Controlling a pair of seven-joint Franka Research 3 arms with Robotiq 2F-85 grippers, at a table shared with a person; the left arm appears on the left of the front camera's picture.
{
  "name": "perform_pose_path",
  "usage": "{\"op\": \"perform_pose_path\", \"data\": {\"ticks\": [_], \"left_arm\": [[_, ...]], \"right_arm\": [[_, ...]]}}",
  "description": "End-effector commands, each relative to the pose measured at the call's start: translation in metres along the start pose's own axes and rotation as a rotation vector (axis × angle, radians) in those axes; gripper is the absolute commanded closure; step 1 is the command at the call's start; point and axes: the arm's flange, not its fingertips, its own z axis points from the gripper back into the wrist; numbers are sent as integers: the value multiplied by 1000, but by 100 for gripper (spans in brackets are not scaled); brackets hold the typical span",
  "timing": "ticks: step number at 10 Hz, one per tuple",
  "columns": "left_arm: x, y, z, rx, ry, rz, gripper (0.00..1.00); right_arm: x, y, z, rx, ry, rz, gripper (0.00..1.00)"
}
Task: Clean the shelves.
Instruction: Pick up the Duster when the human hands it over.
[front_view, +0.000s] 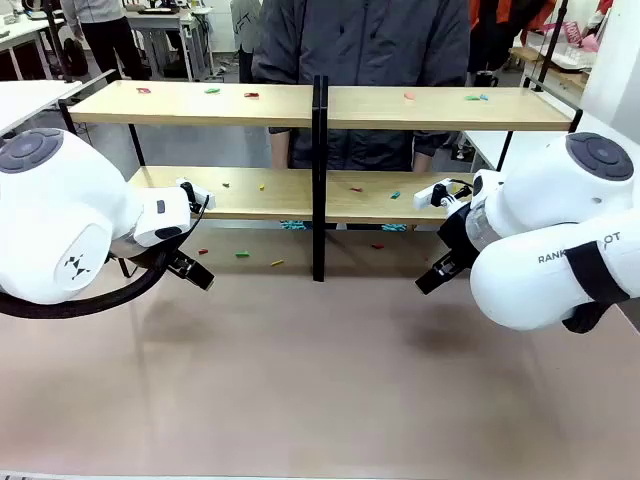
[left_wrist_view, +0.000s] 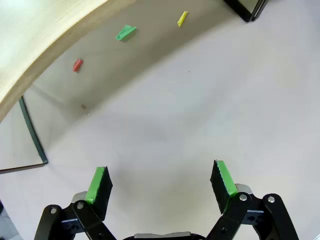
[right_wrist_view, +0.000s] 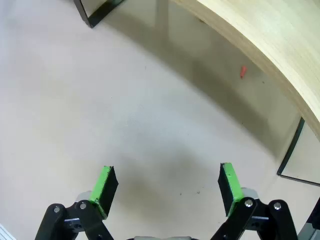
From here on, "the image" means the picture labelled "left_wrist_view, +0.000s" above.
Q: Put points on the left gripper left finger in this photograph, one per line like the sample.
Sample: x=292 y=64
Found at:
x=100 y=195

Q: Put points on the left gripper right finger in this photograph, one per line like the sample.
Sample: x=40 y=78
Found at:
x=222 y=190

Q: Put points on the red paper scrap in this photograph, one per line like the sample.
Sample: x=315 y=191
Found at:
x=78 y=65

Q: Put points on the green paper scrap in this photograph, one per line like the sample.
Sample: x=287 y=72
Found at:
x=125 y=32

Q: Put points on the yellow paper scrap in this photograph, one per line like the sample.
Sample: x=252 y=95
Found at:
x=181 y=18

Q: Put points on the wooden shelf unit black frame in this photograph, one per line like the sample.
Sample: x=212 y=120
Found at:
x=25 y=37
x=261 y=7

